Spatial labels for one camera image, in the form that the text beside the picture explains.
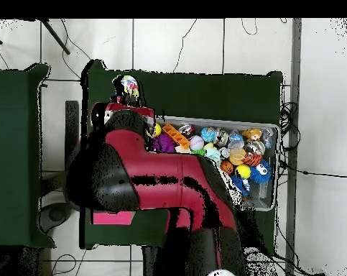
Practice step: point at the dotted paper napkin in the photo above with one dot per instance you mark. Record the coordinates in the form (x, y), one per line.
(130, 86)

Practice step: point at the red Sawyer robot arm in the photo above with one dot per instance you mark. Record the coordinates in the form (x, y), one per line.
(161, 184)

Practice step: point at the wooden three-hole sorting box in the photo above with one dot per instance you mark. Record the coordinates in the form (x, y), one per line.
(112, 218)

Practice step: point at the silver mesh bin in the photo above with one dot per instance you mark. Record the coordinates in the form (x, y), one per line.
(265, 198)

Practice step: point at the smooth yellow ball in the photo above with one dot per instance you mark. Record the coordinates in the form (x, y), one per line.
(157, 130)

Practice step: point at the purple spiky ball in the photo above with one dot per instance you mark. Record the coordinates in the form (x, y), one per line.
(163, 143)

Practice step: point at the orange plastic building block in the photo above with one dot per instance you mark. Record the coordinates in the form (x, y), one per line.
(176, 135)

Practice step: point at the white baseball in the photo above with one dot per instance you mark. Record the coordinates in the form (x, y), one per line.
(196, 142)

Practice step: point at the dark green tablecloth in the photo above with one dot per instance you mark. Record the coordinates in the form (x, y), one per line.
(12, 158)
(204, 95)

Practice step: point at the mint green cloth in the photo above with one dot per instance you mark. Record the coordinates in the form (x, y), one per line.
(213, 152)

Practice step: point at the orange striped tiger plush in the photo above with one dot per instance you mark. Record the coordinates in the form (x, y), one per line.
(252, 160)

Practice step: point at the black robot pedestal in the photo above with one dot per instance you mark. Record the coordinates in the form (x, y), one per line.
(151, 264)

